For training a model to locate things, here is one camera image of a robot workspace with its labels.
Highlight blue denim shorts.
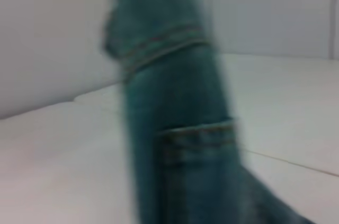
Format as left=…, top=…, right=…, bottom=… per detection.
left=102, top=0, right=316, bottom=224

